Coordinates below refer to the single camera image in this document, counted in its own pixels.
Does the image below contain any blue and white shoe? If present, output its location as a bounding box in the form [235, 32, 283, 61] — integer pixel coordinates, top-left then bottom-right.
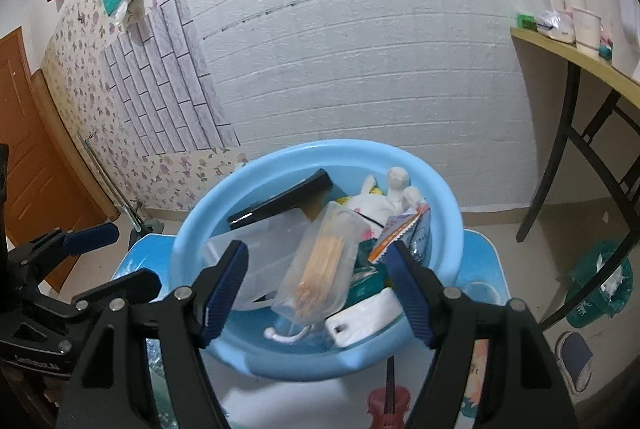
[554, 331, 596, 396]

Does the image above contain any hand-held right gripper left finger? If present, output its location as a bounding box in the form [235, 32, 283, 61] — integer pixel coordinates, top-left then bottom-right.
[55, 241, 249, 429]

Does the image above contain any wooden side table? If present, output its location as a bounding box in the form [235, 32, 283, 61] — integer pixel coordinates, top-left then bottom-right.
[510, 26, 640, 330]

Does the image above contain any crumpled clear plastic wrap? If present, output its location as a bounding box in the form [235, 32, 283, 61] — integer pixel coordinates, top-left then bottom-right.
[536, 9, 576, 44]

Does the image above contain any brown wooden door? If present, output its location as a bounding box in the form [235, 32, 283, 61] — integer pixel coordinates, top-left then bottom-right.
[0, 26, 118, 295]

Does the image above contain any orange and white snack wrapper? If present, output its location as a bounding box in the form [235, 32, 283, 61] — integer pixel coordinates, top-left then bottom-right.
[367, 204, 432, 267]

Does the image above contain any green snack packet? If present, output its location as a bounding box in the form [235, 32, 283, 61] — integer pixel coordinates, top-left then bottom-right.
[345, 259, 396, 305]

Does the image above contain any white wall charger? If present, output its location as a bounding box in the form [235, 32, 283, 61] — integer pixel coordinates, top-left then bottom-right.
[325, 287, 407, 350]

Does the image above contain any white doll yellow knit hat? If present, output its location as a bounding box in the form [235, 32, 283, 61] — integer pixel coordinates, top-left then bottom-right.
[336, 166, 426, 250]

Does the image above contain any white paper cup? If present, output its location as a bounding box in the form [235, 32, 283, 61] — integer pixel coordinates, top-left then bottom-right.
[571, 6, 602, 58]

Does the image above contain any frosted plastic box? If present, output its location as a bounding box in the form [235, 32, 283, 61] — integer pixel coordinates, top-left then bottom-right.
[202, 209, 321, 312]

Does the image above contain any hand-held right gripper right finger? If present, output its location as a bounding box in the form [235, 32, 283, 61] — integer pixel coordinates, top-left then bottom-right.
[387, 241, 578, 429]

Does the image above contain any clear toothpick box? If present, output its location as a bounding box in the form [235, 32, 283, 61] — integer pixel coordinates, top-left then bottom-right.
[271, 201, 362, 325]

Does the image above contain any white plastic hook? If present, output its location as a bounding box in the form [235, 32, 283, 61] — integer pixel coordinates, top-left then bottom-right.
[264, 321, 313, 345]

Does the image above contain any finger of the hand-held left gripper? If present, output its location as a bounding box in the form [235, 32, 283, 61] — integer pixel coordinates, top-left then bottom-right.
[72, 268, 162, 312]
[10, 223, 120, 270]

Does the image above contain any dark bottle green label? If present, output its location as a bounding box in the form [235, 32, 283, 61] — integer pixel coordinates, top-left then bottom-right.
[227, 169, 333, 230]

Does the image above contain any blue plastic basin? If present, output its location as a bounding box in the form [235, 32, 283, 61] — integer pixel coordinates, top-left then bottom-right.
[169, 139, 466, 381]

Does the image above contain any green trash bin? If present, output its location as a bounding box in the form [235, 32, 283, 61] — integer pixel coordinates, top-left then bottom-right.
[565, 239, 633, 329]

